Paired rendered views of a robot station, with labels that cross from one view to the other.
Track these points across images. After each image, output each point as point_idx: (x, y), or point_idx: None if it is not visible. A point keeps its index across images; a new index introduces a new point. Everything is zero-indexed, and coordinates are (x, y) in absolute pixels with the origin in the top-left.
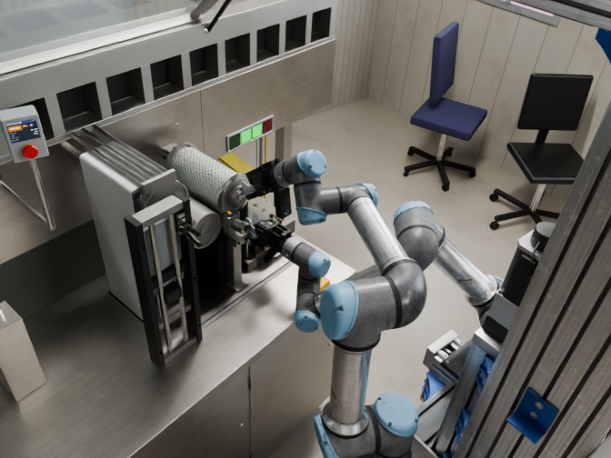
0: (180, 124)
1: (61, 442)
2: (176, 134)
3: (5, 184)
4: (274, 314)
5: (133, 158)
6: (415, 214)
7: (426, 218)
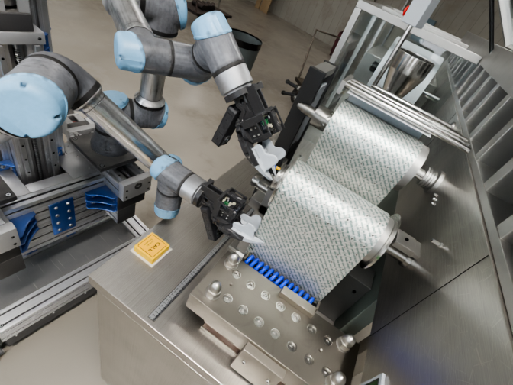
0: (440, 252)
1: (294, 155)
2: (428, 255)
3: (435, 117)
4: (197, 215)
5: (390, 112)
6: (40, 68)
7: (24, 63)
